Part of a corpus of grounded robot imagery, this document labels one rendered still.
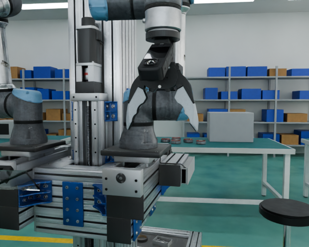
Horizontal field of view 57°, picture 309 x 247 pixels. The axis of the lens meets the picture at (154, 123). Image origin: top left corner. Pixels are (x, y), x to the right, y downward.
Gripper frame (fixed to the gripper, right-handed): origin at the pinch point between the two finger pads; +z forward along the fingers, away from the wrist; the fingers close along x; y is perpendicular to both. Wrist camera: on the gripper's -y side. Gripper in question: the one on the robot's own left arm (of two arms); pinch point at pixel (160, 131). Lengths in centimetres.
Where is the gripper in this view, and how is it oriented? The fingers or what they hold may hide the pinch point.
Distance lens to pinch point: 58.4
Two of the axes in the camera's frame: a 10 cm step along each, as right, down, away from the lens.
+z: 0.0, 10.0, 0.8
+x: -9.7, -0.2, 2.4
